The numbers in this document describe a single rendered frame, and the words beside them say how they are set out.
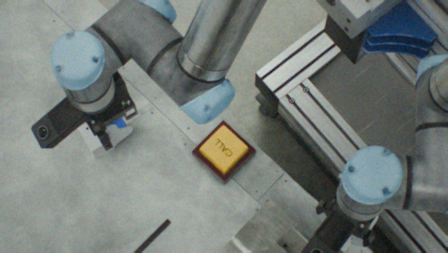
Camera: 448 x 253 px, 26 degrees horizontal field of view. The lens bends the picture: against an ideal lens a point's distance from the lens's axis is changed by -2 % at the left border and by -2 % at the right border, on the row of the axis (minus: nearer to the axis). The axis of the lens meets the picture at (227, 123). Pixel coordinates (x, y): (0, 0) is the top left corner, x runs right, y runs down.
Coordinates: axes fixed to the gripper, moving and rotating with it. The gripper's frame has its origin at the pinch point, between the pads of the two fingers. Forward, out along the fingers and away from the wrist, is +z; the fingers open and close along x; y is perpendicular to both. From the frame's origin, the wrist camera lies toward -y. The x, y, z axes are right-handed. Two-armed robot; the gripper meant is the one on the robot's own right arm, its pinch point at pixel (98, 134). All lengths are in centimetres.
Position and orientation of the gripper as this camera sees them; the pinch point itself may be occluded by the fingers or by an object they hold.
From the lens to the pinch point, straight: 167.2
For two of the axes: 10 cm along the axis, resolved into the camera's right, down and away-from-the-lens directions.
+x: -5.3, -8.1, 2.6
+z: 0.1, 2.9, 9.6
